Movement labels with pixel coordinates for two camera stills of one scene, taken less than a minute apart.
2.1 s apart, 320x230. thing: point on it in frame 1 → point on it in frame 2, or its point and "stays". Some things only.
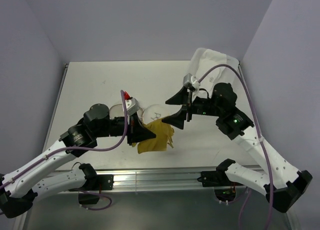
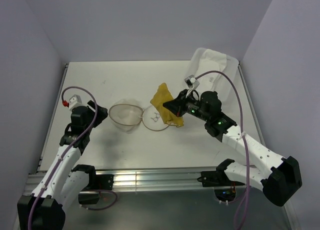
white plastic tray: [229, 75] stays
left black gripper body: [117, 127] → [91, 114]
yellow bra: [164, 133] → [163, 95]
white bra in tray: [213, 65] stays
